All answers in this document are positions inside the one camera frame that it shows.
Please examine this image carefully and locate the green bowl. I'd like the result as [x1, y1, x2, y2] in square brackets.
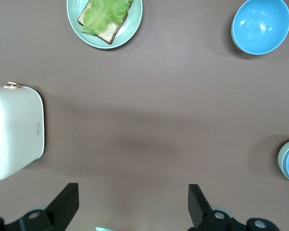
[277, 138, 289, 180]

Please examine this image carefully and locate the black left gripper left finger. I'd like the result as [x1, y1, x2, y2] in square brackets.
[0, 182, 79, 231]

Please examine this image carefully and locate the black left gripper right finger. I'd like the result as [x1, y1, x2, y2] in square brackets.
[187, 184, 281, 231]

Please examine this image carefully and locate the brown table mat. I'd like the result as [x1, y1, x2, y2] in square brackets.
[0, 0, 289, 231]

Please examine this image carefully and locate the white bread slice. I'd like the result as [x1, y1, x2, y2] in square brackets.
[77, 0, 129, 45]

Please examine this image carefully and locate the green lettuce leaf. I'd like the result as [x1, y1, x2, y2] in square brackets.
[80, 0, 133, 36]

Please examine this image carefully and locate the green plate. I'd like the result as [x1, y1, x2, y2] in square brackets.
[66, 0, 144, 50]

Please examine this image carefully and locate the cream toaster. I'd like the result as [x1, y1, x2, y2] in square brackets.
[0, 81, 45, 182]

